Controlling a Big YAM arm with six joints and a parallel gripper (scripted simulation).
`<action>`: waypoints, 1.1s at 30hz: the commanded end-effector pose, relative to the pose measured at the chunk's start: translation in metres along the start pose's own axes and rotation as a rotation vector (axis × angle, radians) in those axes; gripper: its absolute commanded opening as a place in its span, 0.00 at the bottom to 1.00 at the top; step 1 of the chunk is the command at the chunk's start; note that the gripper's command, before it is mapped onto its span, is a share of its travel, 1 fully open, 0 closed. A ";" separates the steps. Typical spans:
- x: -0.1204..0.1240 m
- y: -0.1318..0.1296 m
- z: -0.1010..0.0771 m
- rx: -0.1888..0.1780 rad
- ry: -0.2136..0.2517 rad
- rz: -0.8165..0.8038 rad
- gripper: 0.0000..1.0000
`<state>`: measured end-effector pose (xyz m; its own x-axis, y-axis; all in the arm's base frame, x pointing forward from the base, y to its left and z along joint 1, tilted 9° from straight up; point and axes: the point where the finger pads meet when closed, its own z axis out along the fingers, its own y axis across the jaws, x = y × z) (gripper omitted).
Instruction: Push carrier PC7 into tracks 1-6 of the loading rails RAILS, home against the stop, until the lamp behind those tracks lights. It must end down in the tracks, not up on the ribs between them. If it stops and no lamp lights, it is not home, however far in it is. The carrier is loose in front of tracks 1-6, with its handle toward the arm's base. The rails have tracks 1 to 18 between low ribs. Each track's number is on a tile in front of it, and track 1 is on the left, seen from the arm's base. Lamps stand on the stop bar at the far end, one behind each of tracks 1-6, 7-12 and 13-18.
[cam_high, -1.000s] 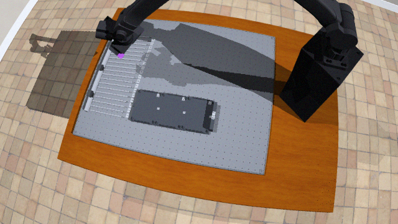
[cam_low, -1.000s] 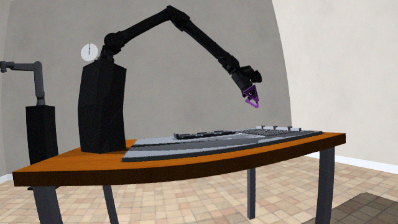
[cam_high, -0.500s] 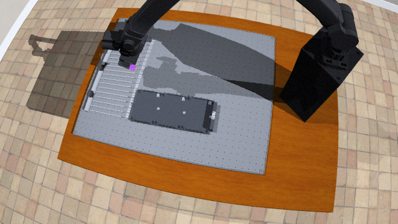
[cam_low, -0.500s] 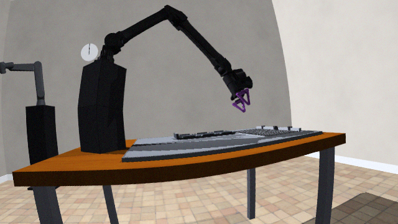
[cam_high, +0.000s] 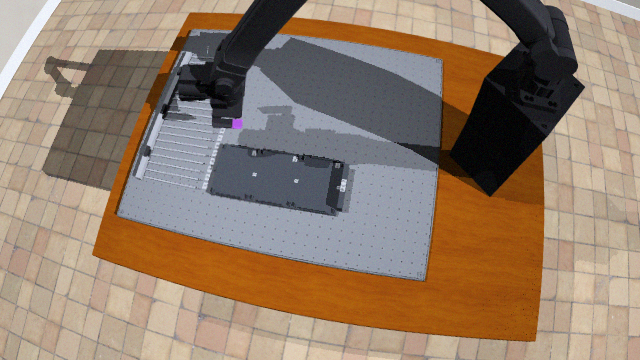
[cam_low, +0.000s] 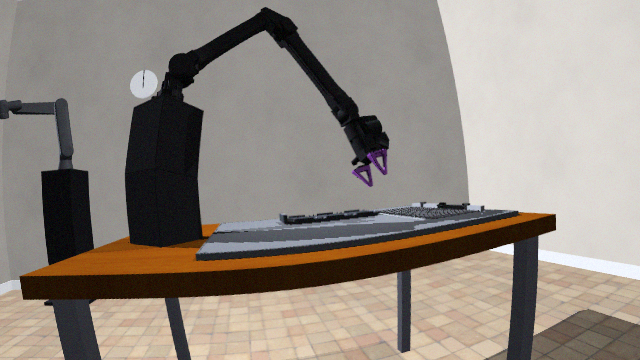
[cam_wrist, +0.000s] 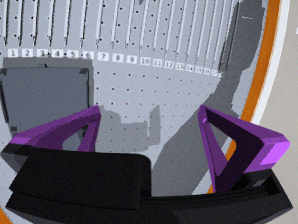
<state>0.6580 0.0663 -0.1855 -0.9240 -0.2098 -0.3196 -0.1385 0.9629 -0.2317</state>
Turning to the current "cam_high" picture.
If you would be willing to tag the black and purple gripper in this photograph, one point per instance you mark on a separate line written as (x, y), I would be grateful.
(234, 110)

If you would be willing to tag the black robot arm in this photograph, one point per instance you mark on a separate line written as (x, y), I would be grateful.
(530, 20)

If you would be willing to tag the dark grey rectangular carrier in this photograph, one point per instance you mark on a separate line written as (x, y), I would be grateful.
(282, 179)

